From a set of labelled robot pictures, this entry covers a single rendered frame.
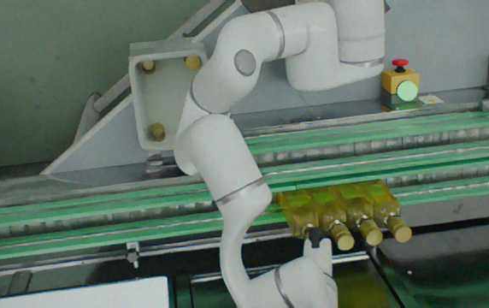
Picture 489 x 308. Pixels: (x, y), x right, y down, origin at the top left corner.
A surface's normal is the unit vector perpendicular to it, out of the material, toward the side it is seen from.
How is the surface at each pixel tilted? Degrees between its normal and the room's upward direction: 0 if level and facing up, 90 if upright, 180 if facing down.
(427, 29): 0
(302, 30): 24
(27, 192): 90
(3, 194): 90
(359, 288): 90
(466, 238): 89
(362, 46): 7
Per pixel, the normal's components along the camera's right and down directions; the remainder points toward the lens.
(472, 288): -0.07, -0.94
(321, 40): 0.33, 0.26
